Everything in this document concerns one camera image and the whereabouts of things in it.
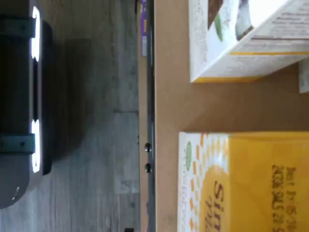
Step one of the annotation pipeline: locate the white Sweet Thins box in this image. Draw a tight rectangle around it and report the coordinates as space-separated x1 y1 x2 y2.
189 0 309 84

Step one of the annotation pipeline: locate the purple snack box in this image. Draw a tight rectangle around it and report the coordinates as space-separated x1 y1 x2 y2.
140 0 148 56

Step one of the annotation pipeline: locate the white yellow almond bar box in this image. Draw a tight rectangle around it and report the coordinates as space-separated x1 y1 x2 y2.
177 131 309 232

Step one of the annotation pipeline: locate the black metal shelf rack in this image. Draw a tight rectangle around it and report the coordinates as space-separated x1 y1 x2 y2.
144 0 155 232

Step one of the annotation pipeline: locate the dark grey mobile base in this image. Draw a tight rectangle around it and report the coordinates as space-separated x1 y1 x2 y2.
0 6 54 210

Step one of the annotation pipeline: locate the brown wooden shelf board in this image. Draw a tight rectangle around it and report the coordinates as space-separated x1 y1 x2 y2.
154 0 309 232

